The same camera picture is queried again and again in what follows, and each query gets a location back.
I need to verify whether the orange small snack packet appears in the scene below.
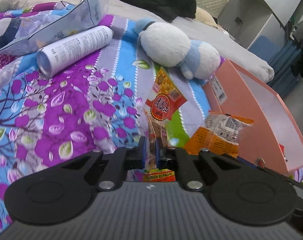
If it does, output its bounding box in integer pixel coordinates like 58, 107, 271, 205
184, 111, 254, 158

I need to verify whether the red clear snack bag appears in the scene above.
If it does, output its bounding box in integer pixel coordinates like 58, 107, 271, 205
143, 66, 187, 183

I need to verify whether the colourful floral bed sheet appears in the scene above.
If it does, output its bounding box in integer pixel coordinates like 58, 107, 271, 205
0, 2, 303, 237

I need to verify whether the pink open storage box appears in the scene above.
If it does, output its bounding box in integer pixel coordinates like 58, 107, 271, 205
203, 60, 303, 175

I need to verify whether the white blue plush toy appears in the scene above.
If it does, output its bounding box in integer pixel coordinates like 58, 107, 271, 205
135, 18, 224, 80

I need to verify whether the white spray can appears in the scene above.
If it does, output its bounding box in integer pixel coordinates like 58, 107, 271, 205
36, 25, 113, 79

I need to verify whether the blue curtain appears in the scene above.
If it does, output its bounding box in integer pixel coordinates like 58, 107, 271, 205
267, 40, 302, 98

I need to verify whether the beige pillow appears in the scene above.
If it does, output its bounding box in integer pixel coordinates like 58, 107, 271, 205
195, 7, 218, 28

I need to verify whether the purple floral plastic bag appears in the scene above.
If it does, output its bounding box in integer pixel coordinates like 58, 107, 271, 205
0, 0, 109, 56

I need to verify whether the grey white wardrobe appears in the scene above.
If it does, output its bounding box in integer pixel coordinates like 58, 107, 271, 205
218, 0, 301, 50

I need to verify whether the grey duvet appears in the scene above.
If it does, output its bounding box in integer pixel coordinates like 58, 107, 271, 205
0, 0, 275, 84

